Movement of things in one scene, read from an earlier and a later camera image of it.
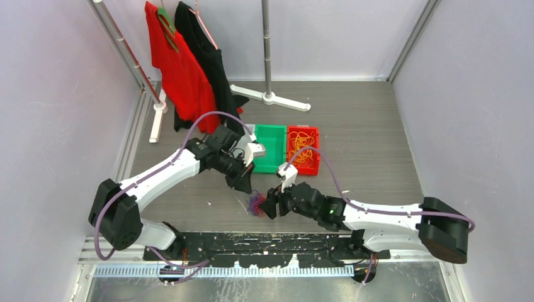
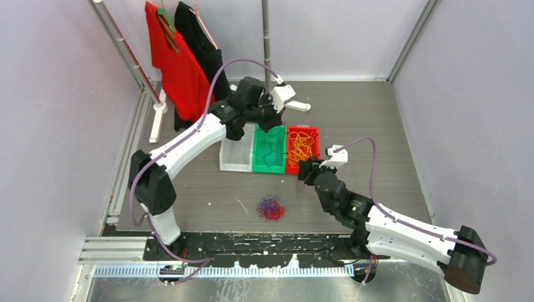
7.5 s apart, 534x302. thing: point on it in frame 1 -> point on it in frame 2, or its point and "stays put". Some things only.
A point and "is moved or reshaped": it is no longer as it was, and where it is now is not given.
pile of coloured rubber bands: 254,207 is moved or reshaped
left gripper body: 234,168 -> 267,115
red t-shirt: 185,91 stays put
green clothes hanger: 168,26 stays put
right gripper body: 286,203 -> 313,166
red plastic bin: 306,162 stays put
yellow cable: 299,141 stays put
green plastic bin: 274,137 stays put
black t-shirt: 210,59 stays put
